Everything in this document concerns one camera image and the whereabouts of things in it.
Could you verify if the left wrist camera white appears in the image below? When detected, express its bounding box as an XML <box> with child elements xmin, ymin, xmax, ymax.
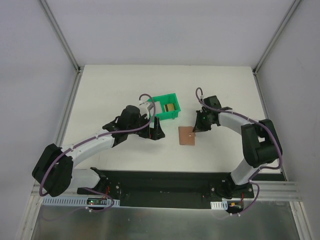
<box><xmin>138</xmin><ymin>100</ymin><xmax>156</xmax><ymax>119</ymax></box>

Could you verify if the tan leather card holder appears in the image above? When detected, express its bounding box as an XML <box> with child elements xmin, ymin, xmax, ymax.
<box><xmin>178</xmin><ymin>126</ymin><xmax>196</xmax><ymax>146</ymax></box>

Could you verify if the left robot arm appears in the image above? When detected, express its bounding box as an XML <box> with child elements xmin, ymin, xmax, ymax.
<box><xmin>32</xmin><ymin>102</ymin><xmax>165</xmax><ymax>197</ymax></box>

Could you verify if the aluminium frame post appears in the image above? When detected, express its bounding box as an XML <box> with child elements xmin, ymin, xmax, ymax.
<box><xmin>252</xmin><ymin>0</ymin><xmax>303</xmax><ymax>76</ymax></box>
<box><xmin>38</xmin><ymin>0</ymin><xmax>82</xmax><ymax>73</ymax></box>

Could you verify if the left aluminium frame post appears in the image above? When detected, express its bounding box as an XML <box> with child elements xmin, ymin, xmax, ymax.
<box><xmin>38</xmin><ymin>0</ymin><xmax>82</xmax><ymax>73</ymax></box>

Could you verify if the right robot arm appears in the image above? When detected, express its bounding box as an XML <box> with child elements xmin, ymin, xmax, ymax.
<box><xmin>193</xmin><ymin>95</ymin><xmax>283</xmax><ymax>198</ymax></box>

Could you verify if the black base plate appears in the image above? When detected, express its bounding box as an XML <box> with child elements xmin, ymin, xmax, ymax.
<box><xmin>76</xmin><ymin>167</ymin><xmax>261</xmax><ymax>208</ymax></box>

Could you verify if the right white cable duct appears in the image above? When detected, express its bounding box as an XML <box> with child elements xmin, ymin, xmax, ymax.
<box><xmin>210</xmin><ymin>200</ymin><xmax>228</xmax><ymax>211</ymax></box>

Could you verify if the gold credit card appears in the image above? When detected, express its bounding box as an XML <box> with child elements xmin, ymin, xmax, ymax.
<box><xmin>163</xmin><ymin>103</ymin><xmax>176</xmax><ymax>112</ymax></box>

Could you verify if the left white cable duct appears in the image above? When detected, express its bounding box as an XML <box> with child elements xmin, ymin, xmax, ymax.
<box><xmin>42</xmin><ymin>196</ymin><xmax>120</xmax><ymax>208</ymax></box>

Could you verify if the white cable duct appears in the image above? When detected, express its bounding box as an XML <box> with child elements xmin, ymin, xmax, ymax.
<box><xmin>210</xmin><ymin>200</ymin><xmax>228</xmax><ymax>211</ymax></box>
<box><xmin>42</xmin><ymin>196</ymin><xmax>120</xmax><ymax>208</ymax></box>

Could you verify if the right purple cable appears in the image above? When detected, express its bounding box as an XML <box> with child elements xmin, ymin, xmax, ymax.
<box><xmin>194</xmin><ymin>87</ymin><xmax>285</xmax><ymax>193</ymax></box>

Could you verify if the aluminium front rail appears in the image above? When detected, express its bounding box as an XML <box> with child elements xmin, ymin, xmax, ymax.
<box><xmin>30</xmin><ymin>181</ymin><xmax>303</xmax><ymax>202</ymax></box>

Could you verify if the green plastic bin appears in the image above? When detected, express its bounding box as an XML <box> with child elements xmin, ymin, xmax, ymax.
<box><xmin>153</xmin><ymin>93</ymin><xmax>181</xmax><ymax>121</ymax></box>

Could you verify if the right aluminium frame post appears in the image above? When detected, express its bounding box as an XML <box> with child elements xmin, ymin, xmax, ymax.
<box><xmin>252</xmin><ymin>0</ymin><xmax>303</xmax><ymax>76</ymax></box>

